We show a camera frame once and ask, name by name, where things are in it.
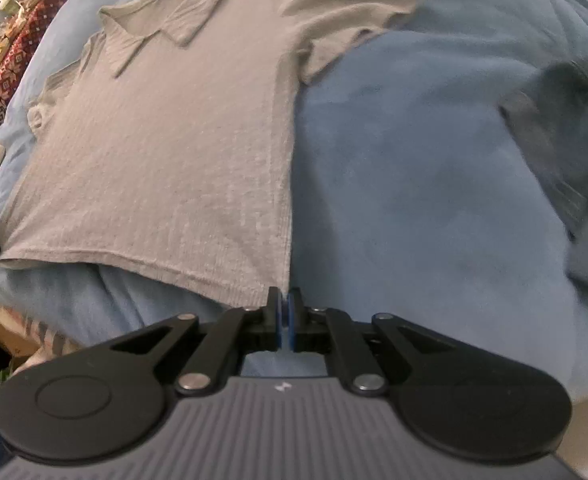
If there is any grey knit polo shirt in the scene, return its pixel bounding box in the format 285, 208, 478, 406
0, 0, 422, 307

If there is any colourful plaid bed sheet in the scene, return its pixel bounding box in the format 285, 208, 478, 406
0, 306, 82, 385

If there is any blue plush duvet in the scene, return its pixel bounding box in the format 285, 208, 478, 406
0, 0, 588, 401

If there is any green drink cup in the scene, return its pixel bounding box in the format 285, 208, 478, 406
0, 0, 20, 15

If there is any blue denim garment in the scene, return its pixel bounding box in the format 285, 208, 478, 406
498, 58, 588, 288

